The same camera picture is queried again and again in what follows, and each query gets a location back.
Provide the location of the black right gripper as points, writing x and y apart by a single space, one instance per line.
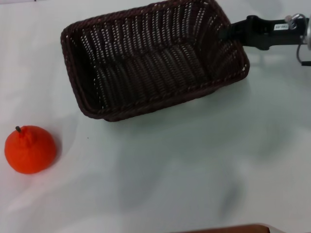
289 32

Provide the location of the dark brown woven basket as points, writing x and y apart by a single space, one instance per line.
150 72

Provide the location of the orange toy tangerine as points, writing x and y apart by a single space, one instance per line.
29 151

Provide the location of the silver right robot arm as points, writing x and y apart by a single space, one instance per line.
308 36

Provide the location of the brown wooden edge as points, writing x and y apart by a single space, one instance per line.
230 229

